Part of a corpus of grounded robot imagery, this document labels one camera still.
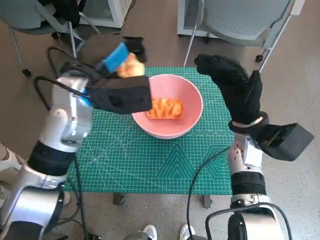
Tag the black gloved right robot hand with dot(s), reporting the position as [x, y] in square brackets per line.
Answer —
[242, 100]

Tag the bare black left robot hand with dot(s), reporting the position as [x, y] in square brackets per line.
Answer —
[105, 47]

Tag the round toy bread bun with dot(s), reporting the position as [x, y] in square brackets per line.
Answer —
[132, 67]

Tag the pink bowl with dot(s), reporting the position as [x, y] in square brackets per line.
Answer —
[180, 87]

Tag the orange sliced toy bread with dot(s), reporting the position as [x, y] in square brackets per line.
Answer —
[167, 108]

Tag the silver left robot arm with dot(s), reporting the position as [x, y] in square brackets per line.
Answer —
[60, 130]

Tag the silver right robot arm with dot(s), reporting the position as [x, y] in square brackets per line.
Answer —
[247, 180]

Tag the grey chair with metal legs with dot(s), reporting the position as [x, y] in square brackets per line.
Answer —
[22, 17]
[237, 17]

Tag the green cutting mat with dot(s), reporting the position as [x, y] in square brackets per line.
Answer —
[140, 162]

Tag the white shoe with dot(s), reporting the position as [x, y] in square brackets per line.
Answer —
[150, 232]
[186, 232]

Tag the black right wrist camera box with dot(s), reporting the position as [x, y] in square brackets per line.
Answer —
[287, 142]

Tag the black table bracket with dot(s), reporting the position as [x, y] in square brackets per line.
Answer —
[207, 201]
[119, 200]

